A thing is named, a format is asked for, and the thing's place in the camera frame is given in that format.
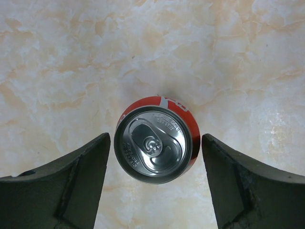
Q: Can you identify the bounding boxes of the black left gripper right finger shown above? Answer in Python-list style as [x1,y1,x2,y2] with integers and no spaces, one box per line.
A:
[202,134,305,229]

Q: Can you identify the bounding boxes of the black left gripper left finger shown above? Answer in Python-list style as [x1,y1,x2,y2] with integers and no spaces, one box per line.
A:
[0,133,111,229]

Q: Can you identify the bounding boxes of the red cola can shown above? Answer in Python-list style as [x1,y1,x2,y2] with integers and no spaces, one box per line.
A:
[113,96,201,184]

